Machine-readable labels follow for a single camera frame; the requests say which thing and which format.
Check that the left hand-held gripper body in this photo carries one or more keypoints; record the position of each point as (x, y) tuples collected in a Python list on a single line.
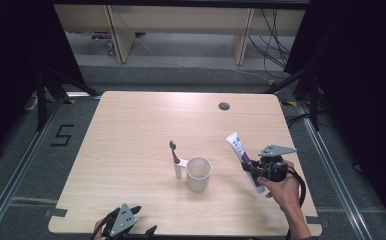
[(121, 221)]

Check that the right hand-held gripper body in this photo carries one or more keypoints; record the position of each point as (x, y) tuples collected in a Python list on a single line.
[(274, 165)]

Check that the white toothpaste tube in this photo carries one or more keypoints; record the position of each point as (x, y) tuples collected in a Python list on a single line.
[(236, 145)]

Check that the white cup with side holder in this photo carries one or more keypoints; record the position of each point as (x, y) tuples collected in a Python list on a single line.
[(197, 181)]

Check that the pink and grey toothbrush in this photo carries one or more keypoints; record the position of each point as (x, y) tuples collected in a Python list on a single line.
[(174, 156)]

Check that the person's left hand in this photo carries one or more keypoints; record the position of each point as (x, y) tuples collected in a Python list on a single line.
[(97, 231)]

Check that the person's right hand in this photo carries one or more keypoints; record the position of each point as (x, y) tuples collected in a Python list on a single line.
[(286, 191)]

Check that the grey table grommet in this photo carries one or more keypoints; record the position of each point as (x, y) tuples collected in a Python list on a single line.
[(224, 106)]

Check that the black metal stand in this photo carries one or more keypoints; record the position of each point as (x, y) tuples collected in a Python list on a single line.
[(42, 100), (314, 100)]

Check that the black curtain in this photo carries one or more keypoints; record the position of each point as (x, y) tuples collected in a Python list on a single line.
[(11, 66), (364, 83)]

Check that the light wooden shelf unit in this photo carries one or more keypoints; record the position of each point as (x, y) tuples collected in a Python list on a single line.
[(181, 20)]

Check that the metal floor rail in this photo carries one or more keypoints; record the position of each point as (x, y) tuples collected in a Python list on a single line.
[(17, 173), (331, 173)]

